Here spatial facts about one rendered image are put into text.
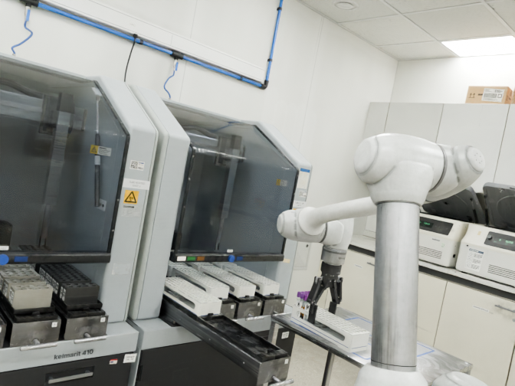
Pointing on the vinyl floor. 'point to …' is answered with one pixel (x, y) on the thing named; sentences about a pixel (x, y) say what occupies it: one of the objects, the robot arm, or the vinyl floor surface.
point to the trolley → (428, 358)
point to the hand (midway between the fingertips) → (321, 315)
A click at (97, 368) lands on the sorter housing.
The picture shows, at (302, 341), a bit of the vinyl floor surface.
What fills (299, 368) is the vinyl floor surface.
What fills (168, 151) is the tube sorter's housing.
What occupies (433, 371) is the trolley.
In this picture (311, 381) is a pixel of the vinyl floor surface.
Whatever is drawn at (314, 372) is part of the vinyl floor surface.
